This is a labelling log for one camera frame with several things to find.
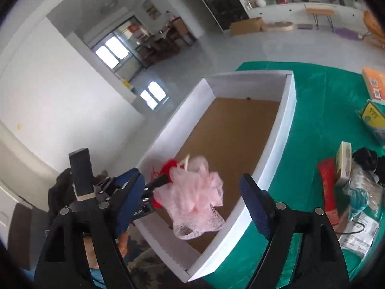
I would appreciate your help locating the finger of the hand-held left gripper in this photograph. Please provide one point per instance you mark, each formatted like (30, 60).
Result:
(158, 181)

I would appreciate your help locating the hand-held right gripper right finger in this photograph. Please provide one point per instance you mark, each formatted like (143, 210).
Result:
(255, 207)

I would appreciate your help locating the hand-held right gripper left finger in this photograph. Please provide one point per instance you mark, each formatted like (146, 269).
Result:
(129, 198)

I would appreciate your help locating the red mesh bath loofah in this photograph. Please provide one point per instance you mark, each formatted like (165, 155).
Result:
(168, 167)

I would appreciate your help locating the pink mesh bath loofah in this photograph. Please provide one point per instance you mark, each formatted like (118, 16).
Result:
(195, 192)

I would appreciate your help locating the white cardboard box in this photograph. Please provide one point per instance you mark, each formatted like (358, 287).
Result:
(234, 126)

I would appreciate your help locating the dark cloth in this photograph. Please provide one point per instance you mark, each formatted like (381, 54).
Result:
(60, 189)

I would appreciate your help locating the patterned dark rug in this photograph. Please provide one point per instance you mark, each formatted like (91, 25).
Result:
(150, 262)

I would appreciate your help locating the red packet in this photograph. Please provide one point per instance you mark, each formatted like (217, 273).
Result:
(327, 186)

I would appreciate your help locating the white and yellow carton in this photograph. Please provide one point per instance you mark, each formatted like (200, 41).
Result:
(343, 162)

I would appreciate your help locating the teal mesh loofah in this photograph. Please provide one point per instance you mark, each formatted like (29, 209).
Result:
(358, 201)

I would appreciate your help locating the green satin tablecloth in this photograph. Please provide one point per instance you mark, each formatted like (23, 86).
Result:
(315, 111)

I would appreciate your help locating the black mesh loofah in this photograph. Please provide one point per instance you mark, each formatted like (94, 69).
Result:
(365, 158)

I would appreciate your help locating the window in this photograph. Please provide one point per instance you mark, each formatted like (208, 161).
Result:
(111, 51)

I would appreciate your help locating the dining table with chairs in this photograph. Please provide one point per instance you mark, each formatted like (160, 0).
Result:
(162, 43)

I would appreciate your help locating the yellow packet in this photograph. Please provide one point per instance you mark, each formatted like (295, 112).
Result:
(373, 116)

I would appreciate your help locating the ceiling lamp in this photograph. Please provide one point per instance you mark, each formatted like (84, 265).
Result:
(108, 6)

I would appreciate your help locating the orange book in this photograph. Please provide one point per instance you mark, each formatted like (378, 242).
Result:
(374, 81)

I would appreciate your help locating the brown cardboard box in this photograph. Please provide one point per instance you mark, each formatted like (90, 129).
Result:
(246, 26)

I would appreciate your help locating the beige cat scratcher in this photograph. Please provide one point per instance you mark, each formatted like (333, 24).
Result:
(278, 26)

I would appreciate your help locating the purple floor mat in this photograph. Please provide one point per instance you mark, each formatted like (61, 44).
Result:
(347, 33)

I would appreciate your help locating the white television cabinet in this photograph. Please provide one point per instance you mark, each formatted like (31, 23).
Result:
(279, 10)

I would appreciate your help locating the wooden stool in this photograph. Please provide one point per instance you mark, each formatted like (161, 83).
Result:
(320, 11)

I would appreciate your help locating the orange lounge chair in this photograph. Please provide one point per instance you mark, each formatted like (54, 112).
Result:
(373, 24)

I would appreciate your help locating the framed wall picture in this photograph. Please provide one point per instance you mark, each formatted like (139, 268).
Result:
(151, 9)

